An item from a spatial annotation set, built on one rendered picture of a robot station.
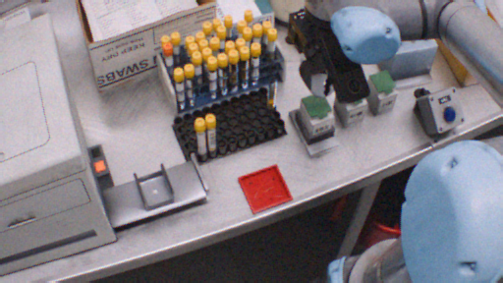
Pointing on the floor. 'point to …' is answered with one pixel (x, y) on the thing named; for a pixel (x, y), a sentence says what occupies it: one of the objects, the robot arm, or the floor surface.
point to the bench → (182, 232)
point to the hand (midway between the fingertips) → (324, 95)
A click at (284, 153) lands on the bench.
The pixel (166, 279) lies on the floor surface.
